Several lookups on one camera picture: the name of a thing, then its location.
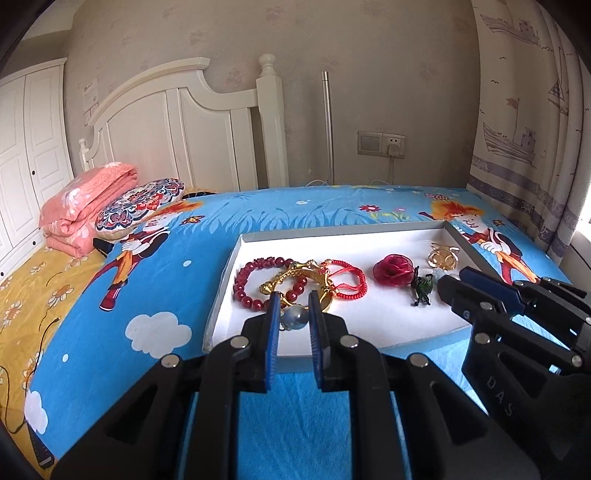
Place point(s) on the white wardrobe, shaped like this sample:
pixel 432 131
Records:
pixel 27 161

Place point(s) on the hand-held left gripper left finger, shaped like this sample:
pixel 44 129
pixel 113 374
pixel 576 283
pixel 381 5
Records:
pixel 272 341

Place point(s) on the wall socket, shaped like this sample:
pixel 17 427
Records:
pixel 385 137

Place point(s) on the pink folded quilt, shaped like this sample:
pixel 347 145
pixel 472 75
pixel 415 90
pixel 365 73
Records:
pixel 78 203

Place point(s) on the green pendant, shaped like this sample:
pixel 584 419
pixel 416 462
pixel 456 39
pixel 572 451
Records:
pixel 422 288

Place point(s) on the white wooden headboard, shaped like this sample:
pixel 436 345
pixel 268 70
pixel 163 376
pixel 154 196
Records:
pixel 194 138

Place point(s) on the wall switch panel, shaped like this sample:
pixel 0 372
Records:
pixel 369 142

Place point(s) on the white jewelry tray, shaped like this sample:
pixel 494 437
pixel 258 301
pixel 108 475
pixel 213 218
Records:
pixel 369 318

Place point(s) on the blue cartoon blanket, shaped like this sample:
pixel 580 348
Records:
pixel 161 286

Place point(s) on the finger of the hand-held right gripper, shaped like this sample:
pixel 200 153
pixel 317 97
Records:
pixel 471 304
pixel 494 290

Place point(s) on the red rose brooch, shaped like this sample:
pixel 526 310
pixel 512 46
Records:
pixel 392 270

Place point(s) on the round pearl bead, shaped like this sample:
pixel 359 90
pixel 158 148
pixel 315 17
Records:
pixel 295 318

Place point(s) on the black flat device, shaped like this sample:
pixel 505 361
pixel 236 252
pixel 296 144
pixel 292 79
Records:
pixel 40 450

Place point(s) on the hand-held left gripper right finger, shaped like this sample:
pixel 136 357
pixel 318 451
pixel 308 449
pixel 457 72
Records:
pixel 316 341

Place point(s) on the patterned round pillow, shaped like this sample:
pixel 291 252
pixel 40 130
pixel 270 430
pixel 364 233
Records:
pixel 138 207

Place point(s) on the printed boat curtain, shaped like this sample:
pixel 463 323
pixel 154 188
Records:
pixel 521 138

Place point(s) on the yellow floral bedsheet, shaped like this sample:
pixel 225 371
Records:
pixel 37 295

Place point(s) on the white charger plug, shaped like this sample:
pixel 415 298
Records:
pixel 395 148

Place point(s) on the metal pole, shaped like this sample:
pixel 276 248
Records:
pixel 327 129

